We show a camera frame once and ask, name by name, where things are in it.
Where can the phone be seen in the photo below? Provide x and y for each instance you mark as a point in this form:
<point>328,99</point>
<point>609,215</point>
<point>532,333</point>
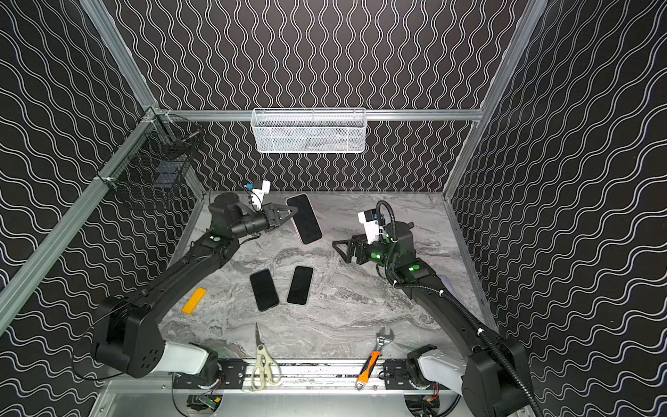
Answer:
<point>306,223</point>

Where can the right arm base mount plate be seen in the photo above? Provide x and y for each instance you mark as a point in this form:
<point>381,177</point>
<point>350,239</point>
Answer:
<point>410,374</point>

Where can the purple round object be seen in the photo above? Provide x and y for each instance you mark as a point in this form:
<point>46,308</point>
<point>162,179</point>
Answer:
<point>445,282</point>

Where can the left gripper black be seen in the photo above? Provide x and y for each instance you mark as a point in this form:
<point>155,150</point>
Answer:
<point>268,217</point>

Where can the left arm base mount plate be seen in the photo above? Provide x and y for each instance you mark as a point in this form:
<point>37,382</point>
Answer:
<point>226,374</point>

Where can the white wire mesh basket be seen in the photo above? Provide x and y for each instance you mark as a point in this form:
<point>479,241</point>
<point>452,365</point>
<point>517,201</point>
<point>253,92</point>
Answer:
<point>305,131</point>

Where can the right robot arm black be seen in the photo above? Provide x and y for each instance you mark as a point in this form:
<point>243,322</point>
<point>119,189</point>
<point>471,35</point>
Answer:
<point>496,380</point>

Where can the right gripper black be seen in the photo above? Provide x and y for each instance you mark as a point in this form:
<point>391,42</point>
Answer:
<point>359,248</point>

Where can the orange handled adjustable wrench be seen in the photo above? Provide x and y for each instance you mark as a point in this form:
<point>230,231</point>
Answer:
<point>384,337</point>

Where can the beige handled scissors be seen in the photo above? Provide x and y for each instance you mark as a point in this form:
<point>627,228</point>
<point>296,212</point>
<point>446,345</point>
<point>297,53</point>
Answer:
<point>266,371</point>

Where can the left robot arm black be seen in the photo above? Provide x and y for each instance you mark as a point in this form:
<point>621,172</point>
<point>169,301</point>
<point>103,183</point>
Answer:
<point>125,334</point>

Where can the yellow rectangular block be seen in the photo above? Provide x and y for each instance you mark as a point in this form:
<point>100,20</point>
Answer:
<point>193,302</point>

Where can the black wire basket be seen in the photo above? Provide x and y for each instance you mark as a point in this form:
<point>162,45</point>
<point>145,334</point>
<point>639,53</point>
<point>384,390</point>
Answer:
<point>154,176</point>

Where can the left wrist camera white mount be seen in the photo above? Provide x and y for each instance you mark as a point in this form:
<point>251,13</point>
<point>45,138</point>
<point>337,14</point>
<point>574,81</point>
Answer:
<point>256,194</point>

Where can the black smartphone green case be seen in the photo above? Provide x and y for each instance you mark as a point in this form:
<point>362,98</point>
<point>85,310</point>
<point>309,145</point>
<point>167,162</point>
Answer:
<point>300,285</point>

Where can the black smartphone left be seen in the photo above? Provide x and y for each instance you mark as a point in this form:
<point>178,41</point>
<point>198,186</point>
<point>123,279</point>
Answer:
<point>265,293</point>

